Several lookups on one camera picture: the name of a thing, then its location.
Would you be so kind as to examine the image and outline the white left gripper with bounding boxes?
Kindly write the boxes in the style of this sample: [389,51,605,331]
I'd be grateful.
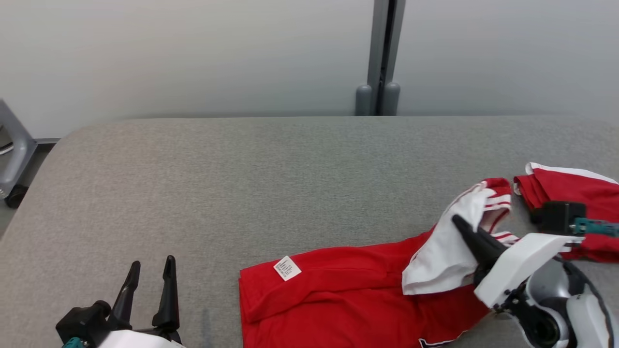
[97,255,187,348]

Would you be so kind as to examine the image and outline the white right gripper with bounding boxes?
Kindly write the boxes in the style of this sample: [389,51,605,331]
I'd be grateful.
[451,215,586,310]

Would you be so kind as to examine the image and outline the red shorts with white stripe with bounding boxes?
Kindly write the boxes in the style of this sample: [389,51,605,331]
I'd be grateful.
[513,162,619,263]

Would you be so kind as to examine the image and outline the red basketball jersey white trim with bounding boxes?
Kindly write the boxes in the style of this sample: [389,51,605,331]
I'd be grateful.
[239,178,520,348]

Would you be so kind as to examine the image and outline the grey desk leg with caster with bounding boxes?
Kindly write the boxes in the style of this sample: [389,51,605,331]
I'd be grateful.
[0,99,38,209]

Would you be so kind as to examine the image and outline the teal plug right camera cable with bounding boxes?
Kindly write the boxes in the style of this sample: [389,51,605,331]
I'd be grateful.
[573,217,619,238]

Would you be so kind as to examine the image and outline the grey partition post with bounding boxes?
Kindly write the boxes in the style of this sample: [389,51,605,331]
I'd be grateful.
[355,0,407,116]

